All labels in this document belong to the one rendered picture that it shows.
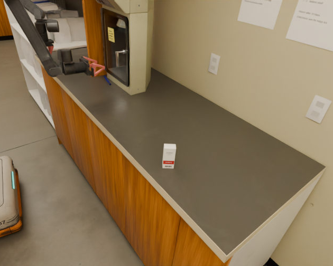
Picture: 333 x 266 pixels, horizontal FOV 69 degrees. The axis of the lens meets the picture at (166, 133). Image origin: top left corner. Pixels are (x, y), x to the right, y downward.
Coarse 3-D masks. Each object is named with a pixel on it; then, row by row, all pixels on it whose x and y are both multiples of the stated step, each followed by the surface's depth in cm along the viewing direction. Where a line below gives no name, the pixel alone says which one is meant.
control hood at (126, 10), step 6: (96, 0) 140; (108, 0) 123; (114, 0) 117; (120, 0) 119; (126, 0) 121; (108, 6) 134; (114, 6) 126; (120, 6) 120; (126, 6) 122; (126, 12) 124
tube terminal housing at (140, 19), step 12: (132, 0) 122; (144, 0) 126; (120, 12) 132; (132, 12) 126; (144, 12) 130; (132, 24) 129; (144, 24) 133; (132, 36) 133; (144, 36) 137; (132, 48) 136; (144, 48) 141; (132, 60) 140; (144, 60) 145; (132, 72) 144; (144, 72) 150; (120, 84) 159; (132, 84) 149; (144, 84) 155
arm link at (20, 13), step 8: (8, 0) 103; (16, 0) 104; (16, 8) 106; (24, 8) 108; (16, 16) 107; (24, 16) 108; (24, 24) 109; (32, 24) 111; (24, 32) 110; (32, 32) 111; (32, 40) 113; (40, 40) 114; (40, 48) 115; (40, 56) 117; (48, 56) 118; (48, 64) 119; (56, 64) 125; (48, 72) 120
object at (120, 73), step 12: (108, 12) 140; (108, 24) 144; (120, 24) 134; (120, 36) 138; (108, 48) 154; (120, 48) 142; (108, 60) 159; (120, 60) 146; (108, 72) 165; (120, 72) 151
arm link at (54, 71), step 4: (60, 52) 120; (64, 52) 120; (68, 52) 121; (60, 56) 121; (64, 56) 120; (68, 56) 121; (60, 60) 121; (64, 60) 121; (68, 60) 122; (72, 60) 124; (52, 68) 120; (56, 68) 120; (60, 68) 121; (52, 72) 120; (56, 72) 121; (60, 72) 122
